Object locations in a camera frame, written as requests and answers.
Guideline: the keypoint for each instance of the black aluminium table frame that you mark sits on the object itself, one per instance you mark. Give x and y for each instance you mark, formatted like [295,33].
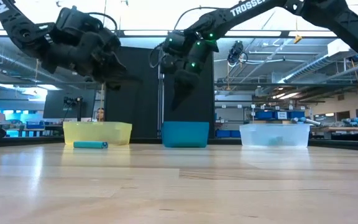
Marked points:
[26,141]

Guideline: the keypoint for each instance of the wooden workbench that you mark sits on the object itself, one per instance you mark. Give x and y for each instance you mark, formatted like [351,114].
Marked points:
[353,129]

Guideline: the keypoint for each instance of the teal rectangular block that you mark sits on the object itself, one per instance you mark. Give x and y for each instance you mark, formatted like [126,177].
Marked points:
[89,145]

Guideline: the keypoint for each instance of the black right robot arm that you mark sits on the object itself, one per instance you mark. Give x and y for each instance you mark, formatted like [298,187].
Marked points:
[322,12]

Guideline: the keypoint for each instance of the yellow translucent plastic bin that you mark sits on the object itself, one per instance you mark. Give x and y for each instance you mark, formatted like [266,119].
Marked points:
[98,133]

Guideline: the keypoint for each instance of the blue plastic bin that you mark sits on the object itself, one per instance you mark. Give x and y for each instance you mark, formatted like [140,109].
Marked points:
[185,134]

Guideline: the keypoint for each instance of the dark display panel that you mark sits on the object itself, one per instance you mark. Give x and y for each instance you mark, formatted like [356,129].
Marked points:
[54,105]

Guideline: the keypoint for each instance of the person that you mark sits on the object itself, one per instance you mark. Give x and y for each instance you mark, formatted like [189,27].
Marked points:
[100,114]

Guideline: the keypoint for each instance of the grey metal shelving rack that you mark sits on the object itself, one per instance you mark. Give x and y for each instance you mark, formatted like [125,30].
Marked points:
[244,84]

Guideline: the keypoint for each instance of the black folding partition screen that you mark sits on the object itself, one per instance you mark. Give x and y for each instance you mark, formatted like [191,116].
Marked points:
[141,109]

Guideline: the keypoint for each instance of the black hanging camera device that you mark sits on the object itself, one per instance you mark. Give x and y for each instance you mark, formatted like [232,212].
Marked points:
[236,51]

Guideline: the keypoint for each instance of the blue crate with white label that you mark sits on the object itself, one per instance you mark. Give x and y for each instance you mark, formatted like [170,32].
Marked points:
[281,115]

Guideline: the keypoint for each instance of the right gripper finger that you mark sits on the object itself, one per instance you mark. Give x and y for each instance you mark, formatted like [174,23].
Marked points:
[190,84]
[178,90]

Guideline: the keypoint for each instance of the blue storage crate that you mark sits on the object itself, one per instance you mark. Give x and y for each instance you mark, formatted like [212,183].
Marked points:
[264,115]
[235,134]
[297,115]
[223,134]

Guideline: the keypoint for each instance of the clear plastic bin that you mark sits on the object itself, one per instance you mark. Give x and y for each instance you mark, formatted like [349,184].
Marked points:
[259,135]

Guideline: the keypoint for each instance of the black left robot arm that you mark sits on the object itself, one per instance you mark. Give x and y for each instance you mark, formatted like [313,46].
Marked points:
[17,28]

